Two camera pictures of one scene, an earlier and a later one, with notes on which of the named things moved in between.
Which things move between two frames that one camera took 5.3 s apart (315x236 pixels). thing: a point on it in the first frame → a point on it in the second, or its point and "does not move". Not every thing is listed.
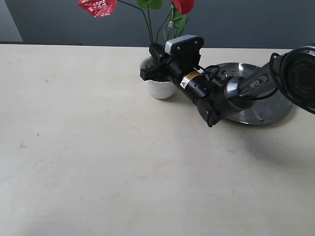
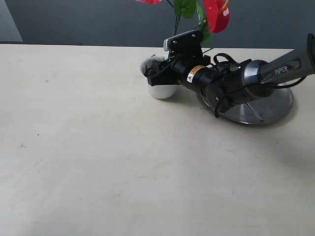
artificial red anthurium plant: [173, 26] → [212, 15]
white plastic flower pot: [159, 90] does not move
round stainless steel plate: [261, 110] does not move
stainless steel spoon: [262, 120] does not move
